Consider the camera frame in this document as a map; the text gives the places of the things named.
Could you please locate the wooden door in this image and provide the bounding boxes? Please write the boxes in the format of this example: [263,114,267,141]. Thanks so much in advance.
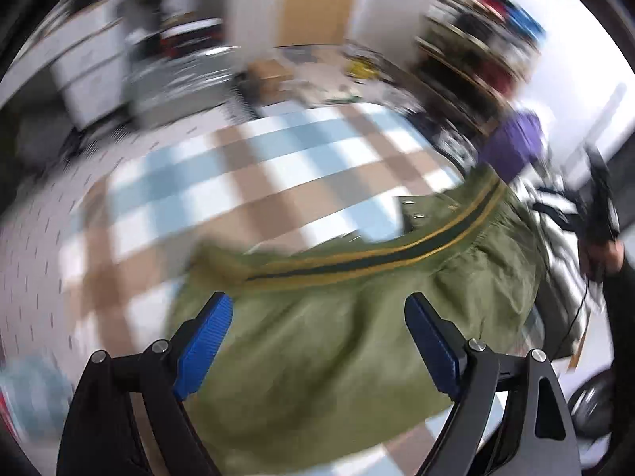
[278,0,378,48]

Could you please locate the cluster of loose shoes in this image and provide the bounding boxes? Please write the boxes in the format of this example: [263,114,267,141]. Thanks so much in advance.
[292,44,412,105]

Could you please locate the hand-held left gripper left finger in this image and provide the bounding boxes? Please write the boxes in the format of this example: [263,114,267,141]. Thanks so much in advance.
[57,292,234,476]

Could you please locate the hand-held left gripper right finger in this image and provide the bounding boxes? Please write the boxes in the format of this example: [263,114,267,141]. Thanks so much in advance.
[404,292,581,476]

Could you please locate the brown cardboard box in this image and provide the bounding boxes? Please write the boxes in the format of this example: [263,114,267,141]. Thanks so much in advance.
[248,59,293,95]

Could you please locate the wooden shoe rack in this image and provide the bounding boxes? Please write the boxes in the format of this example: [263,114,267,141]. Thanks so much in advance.
[414,0,546,125]

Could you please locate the black bordered rug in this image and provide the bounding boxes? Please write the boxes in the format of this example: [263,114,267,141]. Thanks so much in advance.
[0,94,259,358]

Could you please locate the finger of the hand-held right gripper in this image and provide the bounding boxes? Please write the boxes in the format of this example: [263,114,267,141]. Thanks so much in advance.
[533,186,586,231]

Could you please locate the person's right hand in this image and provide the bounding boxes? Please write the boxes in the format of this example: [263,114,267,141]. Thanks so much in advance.
[602,240,627,273]

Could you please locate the black printed box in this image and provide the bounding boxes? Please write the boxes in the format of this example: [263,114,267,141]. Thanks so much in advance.
[159,19,224,58]

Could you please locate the silver suitcase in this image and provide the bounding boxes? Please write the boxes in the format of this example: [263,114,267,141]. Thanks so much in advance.
[126,47,239,115]

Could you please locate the rows of racked sneakers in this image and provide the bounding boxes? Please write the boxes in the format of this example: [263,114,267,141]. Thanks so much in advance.
[427,0,546,110]

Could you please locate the green and yellow jacket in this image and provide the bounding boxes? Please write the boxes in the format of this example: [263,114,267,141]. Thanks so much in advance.
[166,163,551,472]

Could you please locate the purple bag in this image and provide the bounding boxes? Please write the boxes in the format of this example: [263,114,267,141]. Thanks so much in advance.
[479,111,544,182]

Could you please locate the blue brown checked blanket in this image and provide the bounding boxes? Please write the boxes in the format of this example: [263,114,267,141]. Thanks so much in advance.
[54,102,477,472]

